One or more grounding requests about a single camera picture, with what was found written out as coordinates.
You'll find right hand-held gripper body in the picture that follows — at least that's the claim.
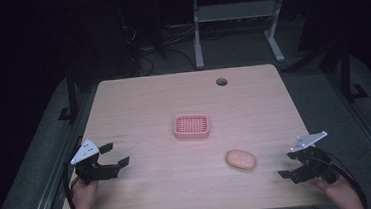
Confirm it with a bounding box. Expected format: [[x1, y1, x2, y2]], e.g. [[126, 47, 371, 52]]
[[285, 130, 339, 188]]

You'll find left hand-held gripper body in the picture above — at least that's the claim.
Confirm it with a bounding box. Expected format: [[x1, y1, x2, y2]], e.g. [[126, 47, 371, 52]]
[[68, 135, 122, 187]]

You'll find peach soap bar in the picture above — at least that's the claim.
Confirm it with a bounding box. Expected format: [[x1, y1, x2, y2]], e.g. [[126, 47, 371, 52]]
[[224, 147, 259, 173]]

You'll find pink soap dish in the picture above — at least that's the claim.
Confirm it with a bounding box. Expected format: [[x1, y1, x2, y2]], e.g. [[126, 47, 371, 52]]
[[171, 112, 211, 141]]

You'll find person's left hand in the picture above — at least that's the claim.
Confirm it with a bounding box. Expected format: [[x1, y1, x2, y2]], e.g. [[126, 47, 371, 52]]
[[69, 176, 101, 209]]

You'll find person's right hand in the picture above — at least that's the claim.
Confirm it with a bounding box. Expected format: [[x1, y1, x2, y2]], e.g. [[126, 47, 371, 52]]
[[307, 171, 357, 207]]

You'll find black metal stand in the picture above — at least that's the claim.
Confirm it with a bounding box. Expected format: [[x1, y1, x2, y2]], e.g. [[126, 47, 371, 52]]
[[53, 64, 86, 127], [335, 39, 371, 103]]

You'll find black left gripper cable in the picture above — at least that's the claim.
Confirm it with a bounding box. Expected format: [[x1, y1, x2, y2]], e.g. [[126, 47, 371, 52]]
[[59, 136, 89, 209]]

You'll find aluminium rail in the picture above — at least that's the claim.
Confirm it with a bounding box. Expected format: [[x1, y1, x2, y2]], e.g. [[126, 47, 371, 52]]
[[324, 66, 371, 194], [13, 87, 110, 209]]

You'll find bundle of floor cables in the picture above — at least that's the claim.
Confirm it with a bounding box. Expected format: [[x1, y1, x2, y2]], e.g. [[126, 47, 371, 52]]
[[120, 17, 202, 78]]

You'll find white metal desk frame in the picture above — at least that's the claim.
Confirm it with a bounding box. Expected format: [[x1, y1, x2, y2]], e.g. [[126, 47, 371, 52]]
[[189, 0, 293, 71]]

